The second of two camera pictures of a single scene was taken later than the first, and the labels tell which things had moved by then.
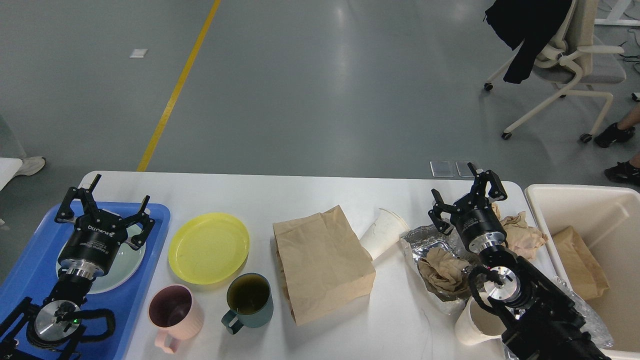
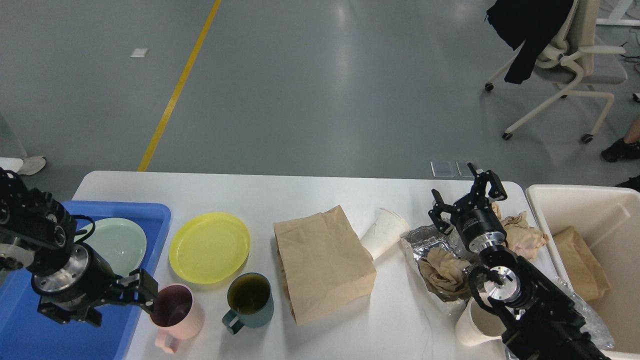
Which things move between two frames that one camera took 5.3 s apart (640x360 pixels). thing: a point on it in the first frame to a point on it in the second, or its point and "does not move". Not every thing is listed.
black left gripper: [98, 235] to [83, 277]
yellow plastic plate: [209, 248] does not move
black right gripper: [477, 223] does not move
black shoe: [612, 134] to [620, 149]
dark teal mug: [250, 302] does not move
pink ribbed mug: [173, 310] does not move
